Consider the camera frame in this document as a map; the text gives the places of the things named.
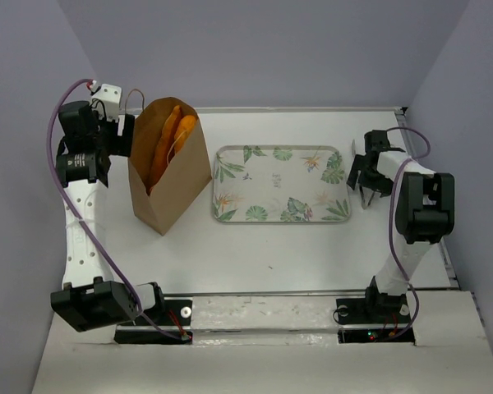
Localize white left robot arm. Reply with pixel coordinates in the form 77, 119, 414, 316
48, 100, 166, 332

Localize floral white serving tray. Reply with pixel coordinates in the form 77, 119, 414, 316
212, 144, 351, 223

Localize brown paper bag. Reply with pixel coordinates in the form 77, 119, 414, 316
128, 97, 212, 236

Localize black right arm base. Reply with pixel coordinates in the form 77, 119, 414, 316
333, 286, 415, 344

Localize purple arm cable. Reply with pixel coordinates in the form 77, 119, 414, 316
45, 77, 190, 341
384, 126, 432, 341

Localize metal tongs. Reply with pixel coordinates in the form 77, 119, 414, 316
351, 140, 376, 209

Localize short fake bread loaf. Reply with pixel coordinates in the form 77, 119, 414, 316
166, 115, 197, 164

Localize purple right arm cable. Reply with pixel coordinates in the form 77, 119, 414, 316
384, 126, 432, 341

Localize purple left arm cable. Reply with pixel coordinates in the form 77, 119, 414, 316
45, 77, 190, 341

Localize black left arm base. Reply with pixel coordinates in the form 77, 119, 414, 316
114, 297, 193, 345

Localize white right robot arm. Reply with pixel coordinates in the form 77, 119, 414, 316
337, 130, 455, 325

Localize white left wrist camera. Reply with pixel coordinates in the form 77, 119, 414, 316
89, 80, 122, 123

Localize long scored fake baguette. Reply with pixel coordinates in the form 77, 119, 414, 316
147, 105, 182, 195

